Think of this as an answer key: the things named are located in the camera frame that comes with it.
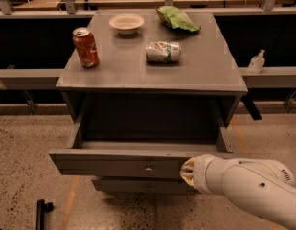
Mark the grey wooden cabinet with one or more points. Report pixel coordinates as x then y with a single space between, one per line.
127 97

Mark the tan padded gripper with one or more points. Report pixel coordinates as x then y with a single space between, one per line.
202 172

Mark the red soda can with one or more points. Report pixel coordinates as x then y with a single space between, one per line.
85 45

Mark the white paper bowl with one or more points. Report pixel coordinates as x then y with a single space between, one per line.
126 24

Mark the metal railing frame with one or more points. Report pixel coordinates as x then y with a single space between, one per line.
35 45

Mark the black object on floor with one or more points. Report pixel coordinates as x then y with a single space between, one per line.
41 209

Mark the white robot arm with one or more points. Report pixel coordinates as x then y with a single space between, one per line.
263 188

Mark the clear sanitizer pump bottle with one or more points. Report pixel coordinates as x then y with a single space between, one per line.
257 62

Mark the grey lower drawer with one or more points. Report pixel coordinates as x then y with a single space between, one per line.
142 185

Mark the crushed white green can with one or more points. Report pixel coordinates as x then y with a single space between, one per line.
163 51

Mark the green chip bag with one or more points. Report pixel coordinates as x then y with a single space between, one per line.
175 18

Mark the grey top drawer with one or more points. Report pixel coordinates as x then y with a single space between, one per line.
87 154

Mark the grey drawer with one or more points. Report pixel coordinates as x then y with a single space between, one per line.
142 185
87 154

